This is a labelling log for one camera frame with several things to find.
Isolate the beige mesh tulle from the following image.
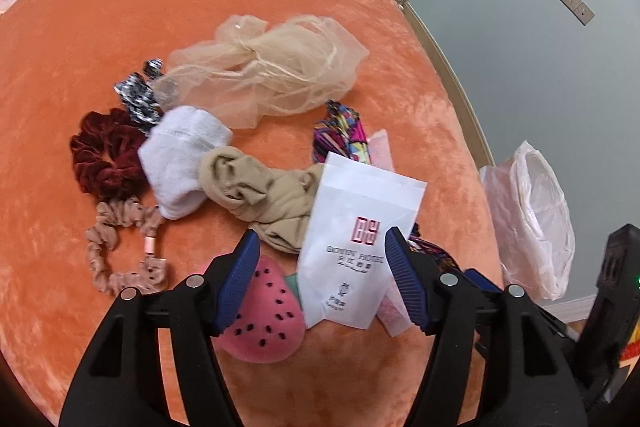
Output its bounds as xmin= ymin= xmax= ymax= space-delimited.
xmin=150 ymin=13 xmax=371 ymax=130

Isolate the dark red velvet scrunchie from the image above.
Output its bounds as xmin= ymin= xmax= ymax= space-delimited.
xmin=69 ymin=108 xmax=151 ymax=202

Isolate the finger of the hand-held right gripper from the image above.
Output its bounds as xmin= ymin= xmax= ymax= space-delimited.
xmin=464 ymin=268 xmax=503 ymax=298

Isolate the grey wall socket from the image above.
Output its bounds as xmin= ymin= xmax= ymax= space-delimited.
xmin=550 ymin=0 xmax=596 ymax=25

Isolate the white sock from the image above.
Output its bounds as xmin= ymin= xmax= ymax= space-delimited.
xmin=137 ymin=105 xmax=234 ymax=220

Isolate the white paper packet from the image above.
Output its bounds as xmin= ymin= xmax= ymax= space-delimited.
xmin=296 ymin=151 xmax=427 ymax=329

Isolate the colourful patterned cloth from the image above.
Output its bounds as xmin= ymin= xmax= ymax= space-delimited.
xmin=312 ymin=101 xmax=466 ymax=275

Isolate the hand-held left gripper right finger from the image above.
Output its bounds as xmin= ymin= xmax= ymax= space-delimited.
xmin=384 ymin=227 xmax=588 ymax=427

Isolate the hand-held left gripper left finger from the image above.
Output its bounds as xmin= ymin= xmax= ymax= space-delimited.
xmin=59 ymin=229 xmax=262 ymax=427

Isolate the pink flat packet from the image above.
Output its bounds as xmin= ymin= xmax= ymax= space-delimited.
xmin=367 ymin=129 xmax=416 ymax=338

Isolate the white plastic bag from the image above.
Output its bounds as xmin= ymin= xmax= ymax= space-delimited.
xmin=480 ymin=139 xmax=576 ymax=303

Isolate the orange plush blanket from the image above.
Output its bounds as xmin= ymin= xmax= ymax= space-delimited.
xmin=0 ymin=0 xmax=506 ymax=427

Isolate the pink beige scrunchie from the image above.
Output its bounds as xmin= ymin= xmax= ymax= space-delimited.
xmin=84 ymin=197 xmax=171 ymax=295

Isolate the beige stocking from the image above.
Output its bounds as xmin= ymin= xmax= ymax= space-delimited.
xmin=198 ymin=146 xmax=326 ymax=255

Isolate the pink watermelon sponge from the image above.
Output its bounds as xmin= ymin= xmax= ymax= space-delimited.
xmin=212 ymin=255 xmax=306 ymax=364

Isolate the black and white patterned scrunchie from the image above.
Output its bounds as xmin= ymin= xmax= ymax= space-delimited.
xmin=112 ymin=57 xmax=166 ymax=135

